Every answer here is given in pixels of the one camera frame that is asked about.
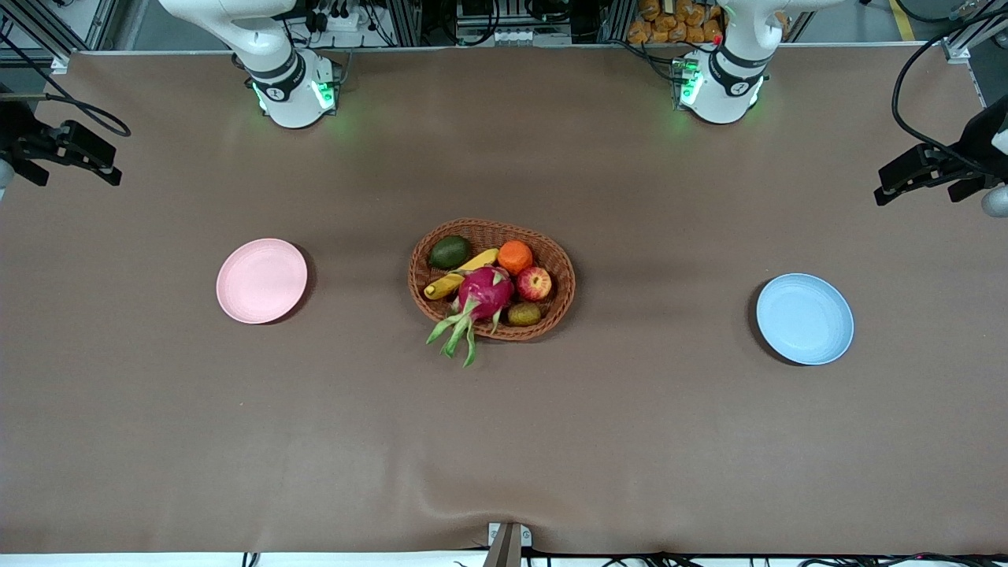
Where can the green avocado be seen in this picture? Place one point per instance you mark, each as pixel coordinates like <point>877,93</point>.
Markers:
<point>450,252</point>

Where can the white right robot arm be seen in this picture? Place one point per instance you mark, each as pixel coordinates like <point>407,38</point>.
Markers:
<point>287,87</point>

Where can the pile of bread rolls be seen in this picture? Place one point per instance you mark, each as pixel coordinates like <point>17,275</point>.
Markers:
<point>673,24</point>

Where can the pink plate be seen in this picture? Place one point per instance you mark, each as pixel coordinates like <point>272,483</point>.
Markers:
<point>260,281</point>

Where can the brown table cover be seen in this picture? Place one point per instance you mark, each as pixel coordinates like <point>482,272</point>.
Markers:
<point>504,441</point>

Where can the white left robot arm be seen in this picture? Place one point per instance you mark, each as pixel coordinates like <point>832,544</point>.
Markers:
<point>728,83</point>

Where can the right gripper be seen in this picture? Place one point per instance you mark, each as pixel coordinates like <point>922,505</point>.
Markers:
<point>17,131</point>

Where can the aluminium frame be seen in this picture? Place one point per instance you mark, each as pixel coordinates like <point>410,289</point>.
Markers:
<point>957,51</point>
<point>59,63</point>

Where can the red apple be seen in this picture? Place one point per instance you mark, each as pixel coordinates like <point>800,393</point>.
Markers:
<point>534,283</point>

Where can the white power strip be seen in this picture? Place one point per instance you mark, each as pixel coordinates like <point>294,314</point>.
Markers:
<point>331,22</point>
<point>528,37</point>

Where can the orange fruit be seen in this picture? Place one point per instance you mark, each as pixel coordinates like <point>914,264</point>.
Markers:
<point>515,257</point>

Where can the blue plate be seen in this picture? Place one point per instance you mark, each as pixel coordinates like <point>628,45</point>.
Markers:
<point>805,319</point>

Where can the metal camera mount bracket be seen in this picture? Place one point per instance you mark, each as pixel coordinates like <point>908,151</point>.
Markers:
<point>506,543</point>

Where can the yellow banana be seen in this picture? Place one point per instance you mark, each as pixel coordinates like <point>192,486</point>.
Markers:
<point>442,287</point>

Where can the pink dragon fruit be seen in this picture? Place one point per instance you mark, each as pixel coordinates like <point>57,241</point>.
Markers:
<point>486,291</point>

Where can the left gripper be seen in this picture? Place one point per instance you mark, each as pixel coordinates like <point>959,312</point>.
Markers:
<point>979,143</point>

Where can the olive kiwi fruit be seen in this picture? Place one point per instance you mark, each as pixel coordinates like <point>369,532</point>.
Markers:
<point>524,314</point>

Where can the brown wicker basket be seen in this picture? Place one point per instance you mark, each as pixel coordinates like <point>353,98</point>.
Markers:
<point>488,232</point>

